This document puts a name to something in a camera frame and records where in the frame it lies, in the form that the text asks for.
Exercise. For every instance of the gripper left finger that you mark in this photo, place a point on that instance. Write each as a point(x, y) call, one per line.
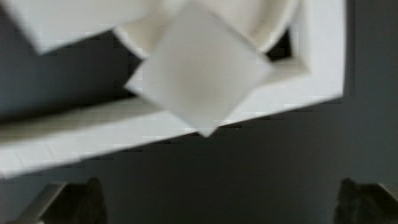
point(68, 204)

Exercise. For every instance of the white stool leg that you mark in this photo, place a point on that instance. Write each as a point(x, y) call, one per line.
point(61, 21)
point(203, 70)

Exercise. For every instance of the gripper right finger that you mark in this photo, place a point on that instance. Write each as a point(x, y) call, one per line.
point(367, 203)

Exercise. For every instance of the white U-shaped fence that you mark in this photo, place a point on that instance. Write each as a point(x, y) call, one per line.
point(90, 132)

